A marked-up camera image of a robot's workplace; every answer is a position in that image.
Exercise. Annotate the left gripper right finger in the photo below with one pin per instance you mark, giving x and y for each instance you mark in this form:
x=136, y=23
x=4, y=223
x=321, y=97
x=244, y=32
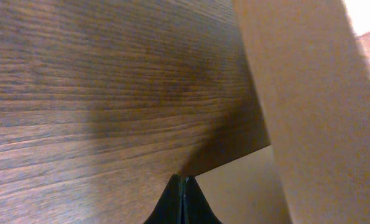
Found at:
x=195, y=208

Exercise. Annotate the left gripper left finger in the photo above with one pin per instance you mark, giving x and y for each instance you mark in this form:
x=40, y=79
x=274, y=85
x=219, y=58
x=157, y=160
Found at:
x=168, y=209

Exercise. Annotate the brown cardboard box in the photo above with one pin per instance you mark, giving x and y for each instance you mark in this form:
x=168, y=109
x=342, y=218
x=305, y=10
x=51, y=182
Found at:
x=313, y=83

